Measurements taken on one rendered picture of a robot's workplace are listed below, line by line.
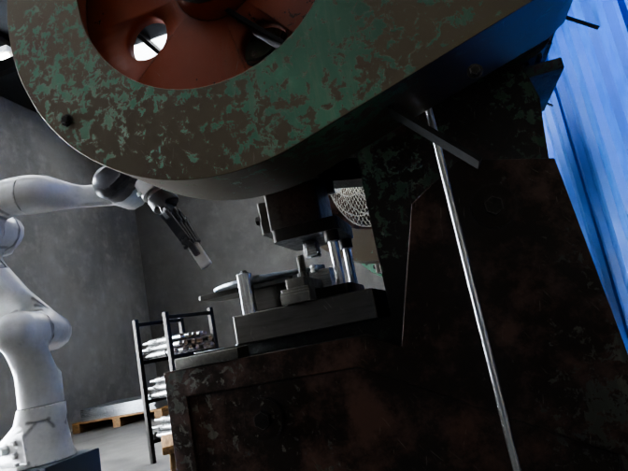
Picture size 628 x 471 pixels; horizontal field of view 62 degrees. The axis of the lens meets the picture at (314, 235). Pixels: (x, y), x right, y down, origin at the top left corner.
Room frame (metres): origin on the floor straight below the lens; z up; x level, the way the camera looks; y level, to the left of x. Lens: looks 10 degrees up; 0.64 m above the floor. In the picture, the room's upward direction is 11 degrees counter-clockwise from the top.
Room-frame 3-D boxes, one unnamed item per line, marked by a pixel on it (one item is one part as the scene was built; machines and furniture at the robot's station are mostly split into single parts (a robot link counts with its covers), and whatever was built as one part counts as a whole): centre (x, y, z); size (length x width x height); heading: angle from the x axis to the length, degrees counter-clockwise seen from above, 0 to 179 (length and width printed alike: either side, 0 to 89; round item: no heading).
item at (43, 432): (1.42, 0.83, 0.52); 0.22 x 0.19 x 0.14; 72
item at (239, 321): (1.27, 0.00, 0.68); 0.45 x 0.30 x 0.06; 167
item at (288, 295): (1.11, 0.04, 0.76); 0.17 x 0.06 x 0.10; 167
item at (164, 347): (3.69, 1.09, 0.47); 0.46 x 0.43 x 0.95; 57
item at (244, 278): (1.13, 0.17, 0.75); 0.03 x 0.03 x 0.10; 77
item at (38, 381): (1.37, 0.79, 0.71); 0.18 x 0.11 x 0.25; 178
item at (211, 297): (1.31, 0.17, 0.72); 0.25 x 0.14 x 0.14; 77
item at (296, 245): (1.27, 0.00, 0.86); 0.20 x 0.16 x 0.05; 167
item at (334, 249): (1.18, -0.04, 0.81); 0.02 x 0.02 x 0.14
